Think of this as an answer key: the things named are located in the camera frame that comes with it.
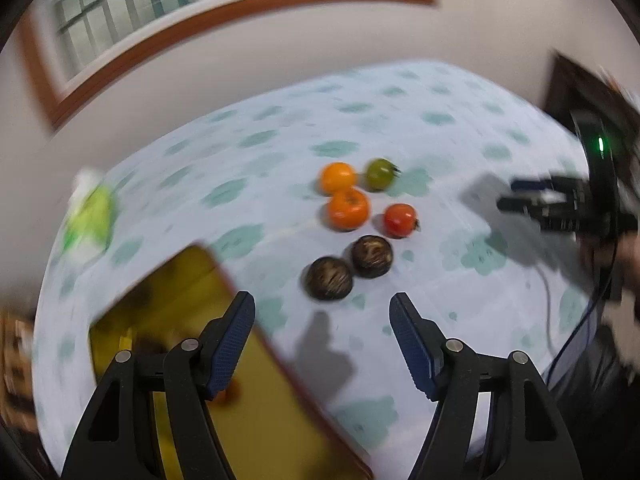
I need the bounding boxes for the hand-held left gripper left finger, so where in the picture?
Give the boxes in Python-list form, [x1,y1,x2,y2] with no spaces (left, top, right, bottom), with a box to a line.
[61,290,257,480]

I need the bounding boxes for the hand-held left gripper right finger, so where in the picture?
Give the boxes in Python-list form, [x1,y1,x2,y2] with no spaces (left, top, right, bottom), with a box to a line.
[389,291,586,480]

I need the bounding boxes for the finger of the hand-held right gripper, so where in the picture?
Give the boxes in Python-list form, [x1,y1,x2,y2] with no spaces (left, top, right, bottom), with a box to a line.
[510,176,576,197]
[496,195,581,233]

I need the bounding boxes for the yellow tray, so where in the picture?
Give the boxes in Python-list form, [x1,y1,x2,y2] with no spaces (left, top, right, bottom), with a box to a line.
[89,242,375,480]

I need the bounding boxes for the dark brown round fruit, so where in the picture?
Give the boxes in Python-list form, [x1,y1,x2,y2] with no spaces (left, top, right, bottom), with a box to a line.
[350,235,394,279]
[305,256,354,302]

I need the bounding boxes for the red tomato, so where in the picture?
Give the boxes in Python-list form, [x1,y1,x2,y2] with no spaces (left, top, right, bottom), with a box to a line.
[383,203,422,239]

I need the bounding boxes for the green tomato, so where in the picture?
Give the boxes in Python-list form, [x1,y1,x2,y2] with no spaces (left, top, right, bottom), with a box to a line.
[365,158,402,191]

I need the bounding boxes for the large orange tomato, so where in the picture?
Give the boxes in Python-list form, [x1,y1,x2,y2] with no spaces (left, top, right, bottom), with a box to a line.
[327,188,371,231]

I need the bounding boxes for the small orange tomato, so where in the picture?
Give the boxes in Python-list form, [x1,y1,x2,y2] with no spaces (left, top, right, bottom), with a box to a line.
[320,162,357,195]

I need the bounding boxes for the person's right forearm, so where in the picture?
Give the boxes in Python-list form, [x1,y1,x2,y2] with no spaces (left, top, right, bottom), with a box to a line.
[602,234,640,376]

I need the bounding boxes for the green and white packet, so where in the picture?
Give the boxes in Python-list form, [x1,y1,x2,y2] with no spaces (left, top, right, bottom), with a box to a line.
[61,167,118,263]

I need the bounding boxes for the person's dark pants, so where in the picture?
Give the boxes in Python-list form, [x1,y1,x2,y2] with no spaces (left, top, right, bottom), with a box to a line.
[549,327,640,480]

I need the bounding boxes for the wooden furniture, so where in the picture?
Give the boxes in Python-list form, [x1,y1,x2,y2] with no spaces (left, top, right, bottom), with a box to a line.
[0,305,38,428]

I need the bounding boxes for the wooden framed window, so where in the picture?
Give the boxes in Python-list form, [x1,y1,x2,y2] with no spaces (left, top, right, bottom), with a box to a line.
[19,0,439,132]

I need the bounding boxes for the black cable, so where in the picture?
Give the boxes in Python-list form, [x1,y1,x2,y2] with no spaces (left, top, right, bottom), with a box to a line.
[529,260,557,358]

